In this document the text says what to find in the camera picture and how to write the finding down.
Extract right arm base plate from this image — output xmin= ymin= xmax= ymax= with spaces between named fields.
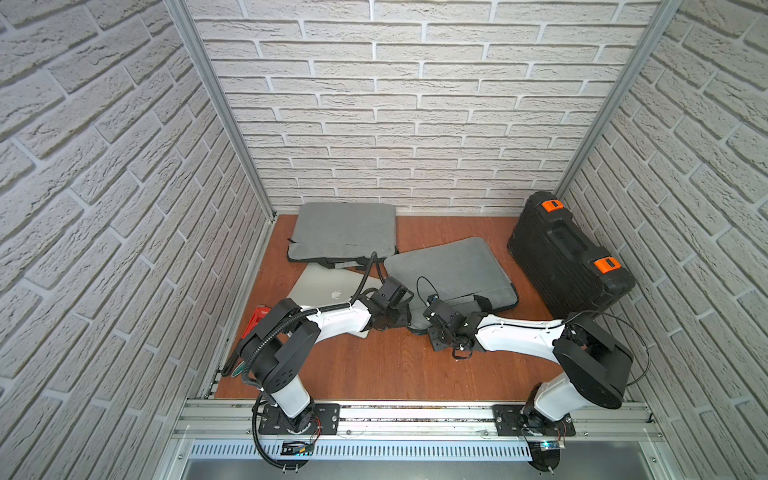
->
xmin=491 ymin=404 xmax=576 ymax=438

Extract silver apple laptop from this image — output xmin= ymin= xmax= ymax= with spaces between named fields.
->
xmin=288 ymin=263 xmax=381 ymax=343

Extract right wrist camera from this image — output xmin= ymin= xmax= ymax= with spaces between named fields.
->
xmin=423 ymin=297 xmax=465 ymax=330

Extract black plastic tool case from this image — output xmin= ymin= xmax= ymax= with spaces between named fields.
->
xmin=507 ymin=191 xmax=636 ymax=319

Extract grey laptop sleeve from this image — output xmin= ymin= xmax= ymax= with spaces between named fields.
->
xmin=384 ymin=237 xmax=519 ymax=335

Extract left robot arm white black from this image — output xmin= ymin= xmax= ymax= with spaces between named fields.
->
xmin=227 ymin=289 xmax=413 ymax=433

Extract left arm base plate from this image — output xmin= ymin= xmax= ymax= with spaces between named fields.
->
xmin=258 ymin=403 xmax=341 ymax=435

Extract red handled pliers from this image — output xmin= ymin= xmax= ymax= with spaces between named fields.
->
xmin=221 ymin=306 xmax=270 ymax=376

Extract grey zippered laptop bag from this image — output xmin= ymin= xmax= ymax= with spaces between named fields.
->
xmin=287 ymin=202 xmax=398 ymax=268

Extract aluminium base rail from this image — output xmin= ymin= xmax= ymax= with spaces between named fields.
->
xmin=171 ymin=399 xmax=665 ymax=443

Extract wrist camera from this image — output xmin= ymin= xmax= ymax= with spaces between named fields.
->
xmin=372 ymin=276 xmax=414 ymax=308
xmin=423 ymin=297 xmax=465 ymax=330

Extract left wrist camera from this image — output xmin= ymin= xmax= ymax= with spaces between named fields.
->
xmin=372 ymin=276 xmax=414 ymax=308

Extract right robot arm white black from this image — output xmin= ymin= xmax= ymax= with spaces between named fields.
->
xmin=423 ymin=305 xmax=634 ymax=433

